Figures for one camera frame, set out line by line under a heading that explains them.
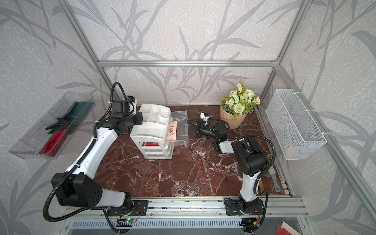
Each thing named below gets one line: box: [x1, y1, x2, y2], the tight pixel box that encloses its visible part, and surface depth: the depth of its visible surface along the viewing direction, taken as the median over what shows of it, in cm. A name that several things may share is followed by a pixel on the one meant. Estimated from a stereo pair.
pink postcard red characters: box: [166, 120, 178, 141], surface depth 88 cm
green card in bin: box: [47, 101, 96, 135], surface depth 69 cm
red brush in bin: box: [39, 128, 69, 158], surface depth 59 cm
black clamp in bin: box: [45, 117, 71, 131], surface depth 67 cm
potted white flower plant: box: [219, 79, 263, 129], surface depth 86 cm
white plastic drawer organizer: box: [129, 103, 175, 160], surface depth 82 cm
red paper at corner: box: [275, 220, 302, 235], surface depth 69 cm
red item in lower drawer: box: [145, 141, 160, 146], surface depth 91 cm
